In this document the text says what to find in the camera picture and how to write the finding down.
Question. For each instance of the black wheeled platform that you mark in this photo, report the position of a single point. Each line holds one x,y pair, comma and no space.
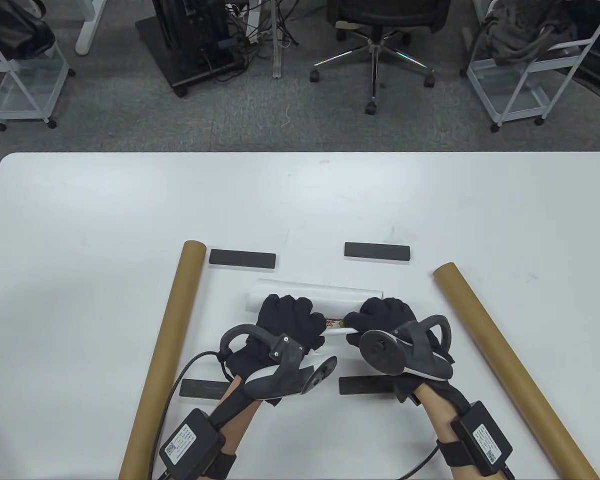
180,65

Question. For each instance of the person's right forearm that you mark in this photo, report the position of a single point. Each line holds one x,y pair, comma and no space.
435,410

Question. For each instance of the black bar weight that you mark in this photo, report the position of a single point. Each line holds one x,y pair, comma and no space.
377,251
365,386
242,260
200,389

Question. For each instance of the grey white hand controller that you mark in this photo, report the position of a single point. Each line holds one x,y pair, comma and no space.
285,377
380,352

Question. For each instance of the black shoulder bag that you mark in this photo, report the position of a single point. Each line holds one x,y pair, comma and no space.
15,30

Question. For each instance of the grey crumpled cloth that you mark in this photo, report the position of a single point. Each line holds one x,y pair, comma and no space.
520,30

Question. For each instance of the person's left forearm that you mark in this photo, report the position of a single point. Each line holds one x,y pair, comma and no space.
240,420

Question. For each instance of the black computer tower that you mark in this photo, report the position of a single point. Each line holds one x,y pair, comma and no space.
190,25

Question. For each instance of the black wrist sensor box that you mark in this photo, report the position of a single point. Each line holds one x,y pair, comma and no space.
482,437
190,442

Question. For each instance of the white desk leg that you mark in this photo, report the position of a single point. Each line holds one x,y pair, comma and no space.
91,30

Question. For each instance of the person's right hand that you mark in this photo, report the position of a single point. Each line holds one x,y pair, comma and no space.
385,315

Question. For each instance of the white wheeled cart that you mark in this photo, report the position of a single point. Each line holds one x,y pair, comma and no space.
510,95
25,95

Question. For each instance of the person's left hand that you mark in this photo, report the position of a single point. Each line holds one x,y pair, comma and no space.
290,317

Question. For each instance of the white poster purple lettering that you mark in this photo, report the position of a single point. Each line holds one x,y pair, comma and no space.
320,292

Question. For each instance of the black office chair chrome base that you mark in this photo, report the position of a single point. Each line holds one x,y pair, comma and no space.
380,10

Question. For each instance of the brown cardboard mailing tube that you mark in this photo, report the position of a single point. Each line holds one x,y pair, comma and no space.
517,380
180,300

